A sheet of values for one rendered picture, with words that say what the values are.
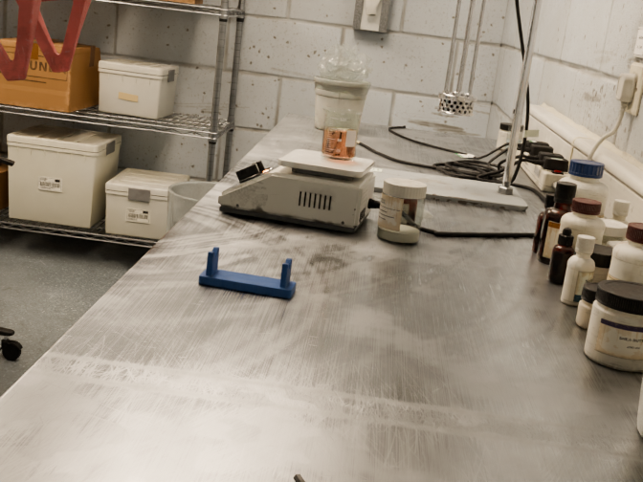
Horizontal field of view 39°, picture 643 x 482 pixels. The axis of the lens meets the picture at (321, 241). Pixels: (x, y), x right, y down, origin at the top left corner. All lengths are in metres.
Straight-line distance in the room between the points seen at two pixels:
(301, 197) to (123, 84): 2.29
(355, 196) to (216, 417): 0.61
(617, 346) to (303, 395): 0.32
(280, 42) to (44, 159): 1.01
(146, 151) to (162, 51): 0.41
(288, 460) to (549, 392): 0.28
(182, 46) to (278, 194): 2.53
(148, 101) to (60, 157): 0.38
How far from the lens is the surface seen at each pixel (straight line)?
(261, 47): 3.70
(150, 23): 3.78
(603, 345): 0.91
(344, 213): 1.25
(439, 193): 1.59
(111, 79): 3.52
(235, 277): 0.98
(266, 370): 0.77
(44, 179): 3.55
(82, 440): 0.65
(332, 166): 1.25
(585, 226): 1.19
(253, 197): 1.27
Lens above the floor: 1.05
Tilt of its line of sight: 14 degrees down
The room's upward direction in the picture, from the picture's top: 7 degrees clockwise
